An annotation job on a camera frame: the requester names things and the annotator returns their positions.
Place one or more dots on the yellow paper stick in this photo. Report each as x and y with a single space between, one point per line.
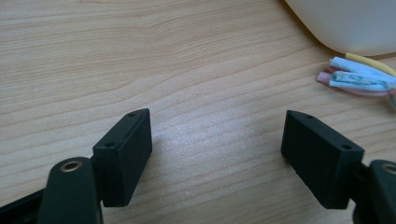
370 62

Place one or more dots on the white plastic container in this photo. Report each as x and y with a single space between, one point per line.
348 21

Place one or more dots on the worn light blue paper stick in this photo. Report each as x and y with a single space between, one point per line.
358 78

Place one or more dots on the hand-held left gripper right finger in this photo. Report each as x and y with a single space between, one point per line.
320 168

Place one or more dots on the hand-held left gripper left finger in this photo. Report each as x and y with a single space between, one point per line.
124 161

